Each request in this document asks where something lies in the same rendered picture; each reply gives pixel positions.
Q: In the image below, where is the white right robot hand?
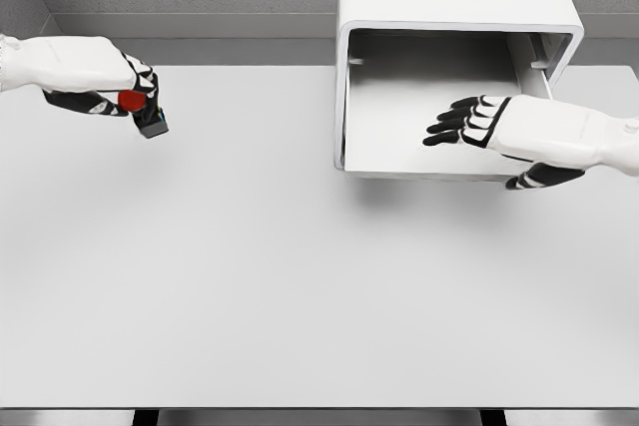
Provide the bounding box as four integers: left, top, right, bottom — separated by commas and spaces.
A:
421, 94, 609, 192

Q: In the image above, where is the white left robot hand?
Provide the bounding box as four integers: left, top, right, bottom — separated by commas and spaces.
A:
20, 35, 161, 129

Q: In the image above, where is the red knob grey load switch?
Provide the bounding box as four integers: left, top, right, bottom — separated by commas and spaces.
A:
118, 89, 171, 140

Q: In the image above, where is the white cabinet drawer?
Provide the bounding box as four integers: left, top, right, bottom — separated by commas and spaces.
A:
332, 29, 555, 184

